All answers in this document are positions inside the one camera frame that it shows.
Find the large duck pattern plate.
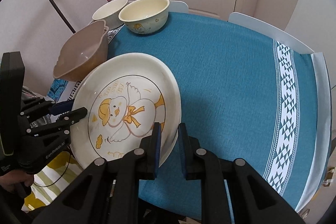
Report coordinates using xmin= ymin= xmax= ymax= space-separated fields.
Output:
xmin=71 ymin=53 xmax=182 ymax=168

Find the pink square handled bowl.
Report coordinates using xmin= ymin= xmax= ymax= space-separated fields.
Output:
xmin=53 ymin=20 xmax=109 ymax=82

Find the white ribbed bowl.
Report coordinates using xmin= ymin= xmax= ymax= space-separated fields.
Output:
xmin=92 ymin=0 xmax=128 ymax=30

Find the cream bowl with duck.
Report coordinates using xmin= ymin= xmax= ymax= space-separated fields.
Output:
xmin=118 ymin=0 xmax=170 ymax=35

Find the person left hand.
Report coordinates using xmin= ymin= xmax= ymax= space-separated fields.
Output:
xmin=0 ymin=170 xmax=34 ymax=192

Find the yellow clutter on floor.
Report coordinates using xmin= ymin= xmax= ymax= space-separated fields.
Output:
xmin=22 ymin=151 xmax=83 ymax=213

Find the blue patterned tablecloth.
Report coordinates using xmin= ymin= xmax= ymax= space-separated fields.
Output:
xmin=47 ymin=11 xmax=320 ymax=222

